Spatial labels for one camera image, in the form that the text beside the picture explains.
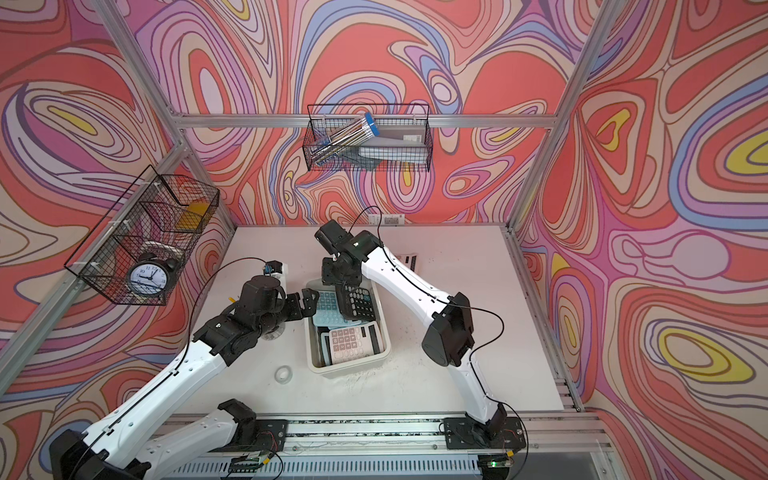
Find white pink-keyed calculator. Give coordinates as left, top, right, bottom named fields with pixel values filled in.
left=321, top=322, right=384, bottom=365

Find black wire basket left wall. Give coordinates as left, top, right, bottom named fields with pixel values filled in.
left=64, top=166, right=220, bottom=306

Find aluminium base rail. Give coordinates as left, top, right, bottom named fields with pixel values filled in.
left=101, top=412, right=613, bottom=480

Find pencil tube blue cap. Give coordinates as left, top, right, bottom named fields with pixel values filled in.
left=308, top=112, right=379, bottom=167

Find black wire basket wall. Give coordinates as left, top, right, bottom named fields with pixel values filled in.
left=64, top=166, right=220, bottom=306
left=302, top=102, right=433, bottom=172

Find black alarm clock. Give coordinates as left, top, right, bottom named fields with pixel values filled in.
left=127, top=252, right=180, bottom=297

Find yellow sticky notes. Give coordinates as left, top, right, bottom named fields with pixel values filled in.
left=174, top=202, right=209, bottom=233

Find white plastic storage box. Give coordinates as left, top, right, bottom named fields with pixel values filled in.
left=304, top=279, right=392, bottom=378

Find white barcode label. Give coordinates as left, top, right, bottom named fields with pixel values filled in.
left=381, top=214, right=405, bottom=226

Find black wire basket back wall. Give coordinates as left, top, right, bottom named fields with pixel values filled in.
left=302, top=102, right=433, bottom=172

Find clear tape roll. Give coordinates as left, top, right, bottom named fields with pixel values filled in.
left=274, top=365, right=293, bottom=385

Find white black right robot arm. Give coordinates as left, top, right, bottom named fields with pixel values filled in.
left=315, top=220, right=508, bottom=448

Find dark maroon calculator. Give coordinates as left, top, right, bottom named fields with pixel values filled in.
left=335, top=286, right=376, bottom=321

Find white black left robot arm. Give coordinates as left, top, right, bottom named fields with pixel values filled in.
left=49, top=261, right=319, bottom=479

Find grey stapler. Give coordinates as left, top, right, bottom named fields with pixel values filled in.
left=358, top=137, right=429, bottom=164

